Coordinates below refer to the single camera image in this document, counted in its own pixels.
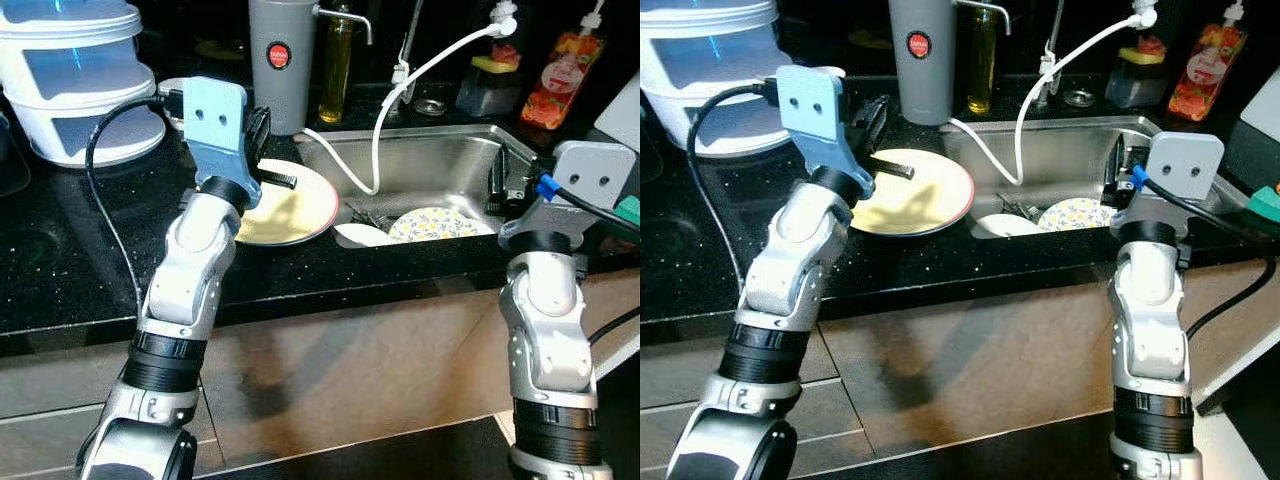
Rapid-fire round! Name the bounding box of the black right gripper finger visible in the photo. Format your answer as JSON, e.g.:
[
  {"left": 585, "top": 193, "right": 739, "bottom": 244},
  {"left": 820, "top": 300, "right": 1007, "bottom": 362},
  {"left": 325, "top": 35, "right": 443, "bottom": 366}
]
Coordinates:
[
  {"left": 487, "top": 148, "right": 512, "bottom": 216},
  {"left": 1102, "top": 135, "right": 1125, "bottom": 206}
]

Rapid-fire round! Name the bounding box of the yellow plate with red rim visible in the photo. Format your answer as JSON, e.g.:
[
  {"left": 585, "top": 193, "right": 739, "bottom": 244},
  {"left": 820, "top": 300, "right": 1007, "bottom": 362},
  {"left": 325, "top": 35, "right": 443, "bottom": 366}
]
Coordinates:
[
  {"left": 233, "top": 158, "right": 340, "bottom": 248},
  {"left": 850, "top": 148, "right": 977, "bottom": 238}
]

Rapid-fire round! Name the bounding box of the floral lemon print plate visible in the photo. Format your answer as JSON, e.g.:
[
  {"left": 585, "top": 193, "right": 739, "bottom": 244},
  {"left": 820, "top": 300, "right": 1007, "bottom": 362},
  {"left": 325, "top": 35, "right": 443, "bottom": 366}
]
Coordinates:
[
  {"left": 387, "top": 206, "right": 483, "bottom": 244},
  {"left": 1037, "top": 196, "right": 1121, "bottom": 233}
]

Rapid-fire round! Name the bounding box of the stainless steel sink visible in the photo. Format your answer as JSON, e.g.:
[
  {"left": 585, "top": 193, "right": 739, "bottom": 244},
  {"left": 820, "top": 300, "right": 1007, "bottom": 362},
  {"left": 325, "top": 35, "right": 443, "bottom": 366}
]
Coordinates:
[
  {"left": 293, "top": 124, "right": 561, "bottom": 251},
  {"left": 938, "top": 114, "right": 1251, "bottom": 241}
]

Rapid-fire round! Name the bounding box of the grey water filter with tap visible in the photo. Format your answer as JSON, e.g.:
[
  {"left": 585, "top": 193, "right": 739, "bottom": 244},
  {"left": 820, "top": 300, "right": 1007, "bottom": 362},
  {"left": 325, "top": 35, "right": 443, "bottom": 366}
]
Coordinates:
[
  {"left": 248, "top": 0, "right": 375, "bottom": 137},
  {"left": 887, "top": 0, "right": 1013, "bottom": 127}
]

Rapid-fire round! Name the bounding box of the dark sponge holder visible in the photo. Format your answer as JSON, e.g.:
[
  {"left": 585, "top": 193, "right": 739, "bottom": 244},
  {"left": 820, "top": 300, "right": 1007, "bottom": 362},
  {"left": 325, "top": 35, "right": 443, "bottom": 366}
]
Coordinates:
[
  {"left": 456, "top": 55, "right": 524, "bottom": 117},
  {"left": 1104, "top": 48, "right": 1171, "bottom": 109}
]

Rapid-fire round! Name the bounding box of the yellow oil bottle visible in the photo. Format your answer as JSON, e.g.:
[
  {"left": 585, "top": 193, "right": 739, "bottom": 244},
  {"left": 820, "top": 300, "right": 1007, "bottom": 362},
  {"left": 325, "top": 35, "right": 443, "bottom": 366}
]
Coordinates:
[
  {"left": 319, "top": 3, "right": 357, "bottom": 125},
  {"left": 964, "top": 3, "right": 1000, "bottom": 117}
]

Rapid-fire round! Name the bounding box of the peach dish soap bottle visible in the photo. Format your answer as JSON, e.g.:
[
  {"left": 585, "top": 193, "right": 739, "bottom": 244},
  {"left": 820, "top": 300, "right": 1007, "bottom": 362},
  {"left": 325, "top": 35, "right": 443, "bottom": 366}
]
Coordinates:
[
  {"left": 1167, "top": 0, "right": 1251, "bottom": 123},
  {"left": 520, "top": 0, "right": 609, "bottom": 132}
]

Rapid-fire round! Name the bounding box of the white cutting board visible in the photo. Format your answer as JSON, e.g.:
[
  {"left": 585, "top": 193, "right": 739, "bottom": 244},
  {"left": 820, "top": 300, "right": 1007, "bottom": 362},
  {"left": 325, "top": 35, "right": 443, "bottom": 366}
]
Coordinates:
[
  {"left": 1237, "top": 62, "right": 1280, "bottom": 136},
  {"left": 592, "top": 70, "right": 641, "bottom": 143}
]

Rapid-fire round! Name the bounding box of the chrome sink faucet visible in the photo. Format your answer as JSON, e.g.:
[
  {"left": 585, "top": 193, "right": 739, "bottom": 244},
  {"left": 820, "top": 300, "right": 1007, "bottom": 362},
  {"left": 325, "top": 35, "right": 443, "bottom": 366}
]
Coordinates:
[
  {"left": 1038, "top": 0, "right": 1069, "bottom": 101},
  {"left": 392, "top": 0, "right": 428, "bottom": 109}
]

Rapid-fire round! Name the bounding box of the white stacked food container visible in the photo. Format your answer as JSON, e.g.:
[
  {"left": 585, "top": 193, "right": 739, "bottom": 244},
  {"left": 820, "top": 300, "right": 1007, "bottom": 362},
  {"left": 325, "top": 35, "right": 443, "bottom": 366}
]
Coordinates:
[
  {"left": 640, "top": 0, "right": 793, "bottom": 159},
  {"left": 0, "top": 0, "right": 168, "bottom": 168}
]

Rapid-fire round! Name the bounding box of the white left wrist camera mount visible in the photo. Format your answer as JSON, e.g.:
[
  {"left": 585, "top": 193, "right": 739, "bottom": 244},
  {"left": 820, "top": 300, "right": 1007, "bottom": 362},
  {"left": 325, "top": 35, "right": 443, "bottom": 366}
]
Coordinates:
[
  {"left": 183, "top": 77, "right": 264, "bottom": 198},
  {"left": 775, "top": 65, "right": 878, "bottom": 193}
]

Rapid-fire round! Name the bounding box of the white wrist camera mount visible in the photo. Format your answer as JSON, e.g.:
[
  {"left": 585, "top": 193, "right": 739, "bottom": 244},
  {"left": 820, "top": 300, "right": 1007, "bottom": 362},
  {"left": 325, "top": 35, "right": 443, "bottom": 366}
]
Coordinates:
[
  {"left": 183, "top": 77, "right": 264, "bottom": 198},
  {"left": 775, "top": 65, "right": 878, "bottom": 193},
  {"left": 1110, "top": 130, "right": 1227, "bottom": 229},
  {"left": 500, "top": 140, "right": 638, "bottom": 246}
]

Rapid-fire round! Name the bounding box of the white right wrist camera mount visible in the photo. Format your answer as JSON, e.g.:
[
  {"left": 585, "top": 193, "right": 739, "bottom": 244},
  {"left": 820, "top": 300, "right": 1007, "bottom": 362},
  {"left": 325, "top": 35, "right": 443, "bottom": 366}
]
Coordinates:
[
  {"left": 500, "top": 140, "right": 638, "bottom": 246},
  {"left": 1110, "top": 130, "right": 1227, "bottom": 229}
]

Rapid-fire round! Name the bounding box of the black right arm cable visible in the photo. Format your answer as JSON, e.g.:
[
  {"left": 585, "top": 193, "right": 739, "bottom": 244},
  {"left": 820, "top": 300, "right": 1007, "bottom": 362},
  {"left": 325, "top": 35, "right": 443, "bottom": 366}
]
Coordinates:
[
  {"left": 553, "top": 185, "right": 641, "bottom": 348},
  {"left": 1146, "top": 178, "right": 1280, "bottom": 343}
]

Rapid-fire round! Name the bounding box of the white hose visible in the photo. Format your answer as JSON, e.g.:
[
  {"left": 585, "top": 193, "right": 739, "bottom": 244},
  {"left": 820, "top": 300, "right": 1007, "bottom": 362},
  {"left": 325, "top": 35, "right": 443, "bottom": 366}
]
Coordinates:
[
  {"left": 946, "top": 0, "right": 1161, "bottom": 189},
  {"left": 302, "top": 3, "right": 521, "bottom": 197}
]

